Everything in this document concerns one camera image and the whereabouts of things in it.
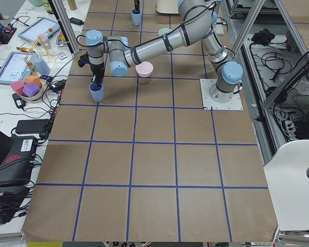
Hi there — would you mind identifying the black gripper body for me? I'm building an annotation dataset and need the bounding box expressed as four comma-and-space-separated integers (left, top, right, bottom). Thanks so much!
90, 63, 105, 78

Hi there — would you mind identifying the blue cup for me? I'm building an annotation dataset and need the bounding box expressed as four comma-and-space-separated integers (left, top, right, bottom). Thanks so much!
131, 9, 142, 26
89, 83, 105, 102

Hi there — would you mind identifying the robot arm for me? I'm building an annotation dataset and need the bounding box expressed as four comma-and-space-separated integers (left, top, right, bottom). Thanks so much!
78, 1, 243, 95

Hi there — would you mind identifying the mint green bowl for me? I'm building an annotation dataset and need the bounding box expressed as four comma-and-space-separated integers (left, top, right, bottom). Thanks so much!
158, 28, 172, 37

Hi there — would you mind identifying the pink bowl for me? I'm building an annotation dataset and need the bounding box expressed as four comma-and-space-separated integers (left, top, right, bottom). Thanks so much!
135, 61, 153, 78

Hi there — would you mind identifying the black power adapter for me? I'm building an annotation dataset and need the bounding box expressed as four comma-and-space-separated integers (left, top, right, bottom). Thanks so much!
69, 17, 84, 26

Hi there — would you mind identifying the bowl of foam blocks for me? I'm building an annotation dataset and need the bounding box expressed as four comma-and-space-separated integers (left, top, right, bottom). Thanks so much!
10, 75, 44, 103

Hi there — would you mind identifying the pale pink cup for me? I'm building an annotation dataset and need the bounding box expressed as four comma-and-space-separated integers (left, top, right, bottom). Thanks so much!
38, 33, 51, 50

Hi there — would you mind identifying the teach pendant tablet far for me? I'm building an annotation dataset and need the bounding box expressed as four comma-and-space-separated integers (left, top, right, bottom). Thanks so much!
18, 17, 60, 42

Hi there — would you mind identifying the teach pendant tablet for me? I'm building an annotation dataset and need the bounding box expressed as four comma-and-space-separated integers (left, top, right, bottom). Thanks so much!
18, 17, 60, 42
0, 51, 31, 85

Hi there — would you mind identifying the teach pendant tablet near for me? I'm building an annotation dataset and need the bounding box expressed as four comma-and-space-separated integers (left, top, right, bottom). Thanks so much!
0, 51, 31, 85

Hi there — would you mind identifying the white chair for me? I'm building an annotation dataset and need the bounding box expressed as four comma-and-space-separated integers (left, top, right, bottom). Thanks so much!
264, 140, 309, 231

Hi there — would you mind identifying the gold wire rack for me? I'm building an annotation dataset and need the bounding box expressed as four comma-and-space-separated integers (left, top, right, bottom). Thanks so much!
24, 37, 57, 75

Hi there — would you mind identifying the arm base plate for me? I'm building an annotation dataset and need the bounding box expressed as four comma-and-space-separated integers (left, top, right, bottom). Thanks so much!
213, 23, 224, 36
199, 79, 243, 111

